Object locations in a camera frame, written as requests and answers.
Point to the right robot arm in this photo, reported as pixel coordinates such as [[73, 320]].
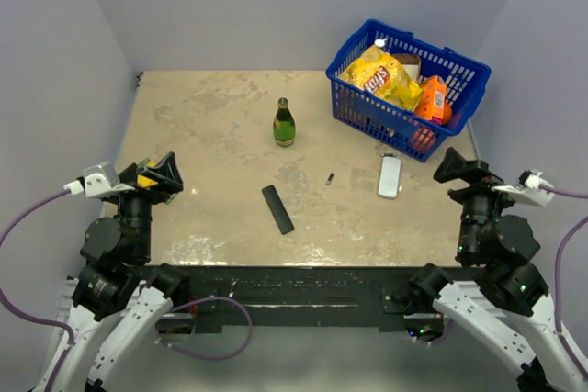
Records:
[[531, 339]]

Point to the orange fruit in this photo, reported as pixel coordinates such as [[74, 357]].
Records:
[[423, 140]]

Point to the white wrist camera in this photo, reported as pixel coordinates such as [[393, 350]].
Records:
[[531, 189], [98, 181]]

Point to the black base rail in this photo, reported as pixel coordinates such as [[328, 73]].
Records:
[[299, 297]]

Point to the white cap bottle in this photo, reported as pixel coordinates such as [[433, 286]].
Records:
[[380, 43]]

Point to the orange juice carton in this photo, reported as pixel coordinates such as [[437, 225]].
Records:
[[431, 106]]

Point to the black remote control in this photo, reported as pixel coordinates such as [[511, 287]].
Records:
[[277, 209]]

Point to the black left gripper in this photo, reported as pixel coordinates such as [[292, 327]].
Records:
[[165, 172]]

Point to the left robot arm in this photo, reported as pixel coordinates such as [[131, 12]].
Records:
[[114, 303]]

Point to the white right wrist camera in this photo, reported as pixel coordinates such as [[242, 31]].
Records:
[[531, 189]]

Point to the white rectangular box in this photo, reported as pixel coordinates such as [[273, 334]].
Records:
[[389, 177]]

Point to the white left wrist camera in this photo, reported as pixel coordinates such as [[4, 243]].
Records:
[[98, 181]]

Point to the yellow chips bag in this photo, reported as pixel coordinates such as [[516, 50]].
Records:
[[380, 74]]

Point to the green glass bottle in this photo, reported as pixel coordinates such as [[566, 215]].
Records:
[[284, 128]]

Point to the blue plastic shopping basket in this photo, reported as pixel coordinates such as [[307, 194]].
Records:
[[465, 79]]

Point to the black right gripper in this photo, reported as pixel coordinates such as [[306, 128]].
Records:
[[475, 173]]

